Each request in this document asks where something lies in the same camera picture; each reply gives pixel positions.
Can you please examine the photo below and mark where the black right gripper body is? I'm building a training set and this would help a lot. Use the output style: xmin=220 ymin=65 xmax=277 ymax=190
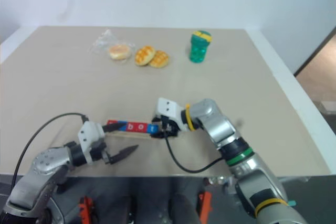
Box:
xmin=153 ymin=115 xmax=184 ymax=140

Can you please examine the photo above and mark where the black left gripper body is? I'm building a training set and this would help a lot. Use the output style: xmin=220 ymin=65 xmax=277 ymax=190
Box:
xmin=90 ymin=141 xmax=113 ymax=164

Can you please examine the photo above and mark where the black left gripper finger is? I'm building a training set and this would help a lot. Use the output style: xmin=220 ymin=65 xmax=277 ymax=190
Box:
xmin=109 ymin=144 xmax=139 ymax=164
xmin=102 ymin=123 xmax=124 ymax=133

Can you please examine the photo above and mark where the yellow wrist zip tie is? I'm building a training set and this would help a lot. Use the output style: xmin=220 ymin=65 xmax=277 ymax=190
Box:
xmin=184 ymin=104 xmax=196 ymax=131

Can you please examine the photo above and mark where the orange and black tool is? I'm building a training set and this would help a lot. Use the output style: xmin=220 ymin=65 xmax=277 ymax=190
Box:
xmin=78 ymin=196 xmax=96 ymax=224
xmin=197 ymin=191 xmax=213 ymax=224

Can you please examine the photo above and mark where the golden melon bread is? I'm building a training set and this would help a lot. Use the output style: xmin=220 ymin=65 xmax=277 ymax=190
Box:
xmin=149 ymin=50 xmax=170 ymax=68
xmin=134 ymin=45 xmax=155 ymax=67

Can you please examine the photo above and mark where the pale round bun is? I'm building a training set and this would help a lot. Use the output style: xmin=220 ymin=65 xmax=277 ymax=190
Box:
xmin=109 ymin=45 xmax=131 ymax=61

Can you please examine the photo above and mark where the green bottle with yellow lid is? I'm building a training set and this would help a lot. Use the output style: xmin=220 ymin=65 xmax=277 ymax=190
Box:
xmin=188 ymin=30 xmax=213 ymax=64

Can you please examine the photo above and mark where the clear plastic bread bag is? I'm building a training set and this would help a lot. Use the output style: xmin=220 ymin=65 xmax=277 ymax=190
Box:
xmin=90 ymin=29 xmax=135 ymax=63

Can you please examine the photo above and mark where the small white box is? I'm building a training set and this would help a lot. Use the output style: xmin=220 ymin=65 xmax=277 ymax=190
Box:
xmin=320 ymin=100 xmax=336 ymax=115

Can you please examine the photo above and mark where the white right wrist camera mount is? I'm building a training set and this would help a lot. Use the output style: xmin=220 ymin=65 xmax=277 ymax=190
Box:
xmin=154 ymin=97 xmax=190 ymax=132

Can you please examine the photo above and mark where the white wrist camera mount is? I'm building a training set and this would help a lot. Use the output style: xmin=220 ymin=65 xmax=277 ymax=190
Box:
xmin=154 ymin=97 xmax=190 ymax=132
xmin=77 ymin=121 xmax=106 ymax=164

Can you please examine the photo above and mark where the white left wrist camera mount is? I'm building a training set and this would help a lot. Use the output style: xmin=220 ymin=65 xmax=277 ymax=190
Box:
xmin=77 ymin=121 xmax=106 ymax=164

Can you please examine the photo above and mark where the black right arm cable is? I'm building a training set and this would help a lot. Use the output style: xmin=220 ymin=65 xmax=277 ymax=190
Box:
xmin=164 ymin=129 xmax=226 ymax=174

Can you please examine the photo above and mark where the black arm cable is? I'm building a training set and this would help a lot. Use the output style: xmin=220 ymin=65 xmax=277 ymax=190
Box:
xmin=164 ymin=129 xmax=226 ymax=174
xmin=10 ymin=113 xmax=89 ymax=185

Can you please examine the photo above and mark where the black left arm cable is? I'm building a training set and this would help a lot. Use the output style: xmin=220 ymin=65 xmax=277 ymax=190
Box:
xmin=10 ymin=113 xmax=89 ymax=185

